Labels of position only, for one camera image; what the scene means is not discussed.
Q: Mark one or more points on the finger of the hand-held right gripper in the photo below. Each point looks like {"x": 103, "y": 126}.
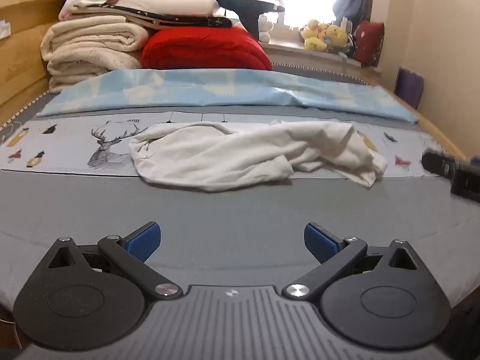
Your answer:
{"x": 435, "y": 162}

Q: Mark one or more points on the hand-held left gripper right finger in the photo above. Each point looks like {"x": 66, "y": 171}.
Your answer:
{"x": 320, "y": 243}

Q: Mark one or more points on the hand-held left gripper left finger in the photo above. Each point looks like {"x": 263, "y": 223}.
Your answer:
{"x": 144, "y": 242}

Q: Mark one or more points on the white shirt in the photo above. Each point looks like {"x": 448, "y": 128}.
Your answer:
{"x": 232, "y": 153}

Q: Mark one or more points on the grey deer print bed sheet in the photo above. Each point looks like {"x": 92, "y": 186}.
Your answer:
{"x": 225, "y": 217}

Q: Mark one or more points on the red cushion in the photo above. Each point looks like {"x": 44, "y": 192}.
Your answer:
{"x": 369, "y": 43}

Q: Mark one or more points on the light blue patterned quilt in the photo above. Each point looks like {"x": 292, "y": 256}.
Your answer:
{"x": 210, "y": 90}

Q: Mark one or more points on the yellow plush toys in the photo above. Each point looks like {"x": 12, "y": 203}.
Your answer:
{"x": 326, "y": 35}

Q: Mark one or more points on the red folded blanket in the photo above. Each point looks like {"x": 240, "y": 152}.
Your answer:
{"x": 202, "y": 50}

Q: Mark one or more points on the cream folded blanket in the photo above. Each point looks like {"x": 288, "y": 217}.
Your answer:
{"x": 90, "y": 45}

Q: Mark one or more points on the white plush toy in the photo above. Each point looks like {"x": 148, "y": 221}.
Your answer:
{"x": 265, "y": 30}

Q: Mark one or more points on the white folded quilt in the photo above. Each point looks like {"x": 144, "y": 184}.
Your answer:
{"x": 168, "y": 4}

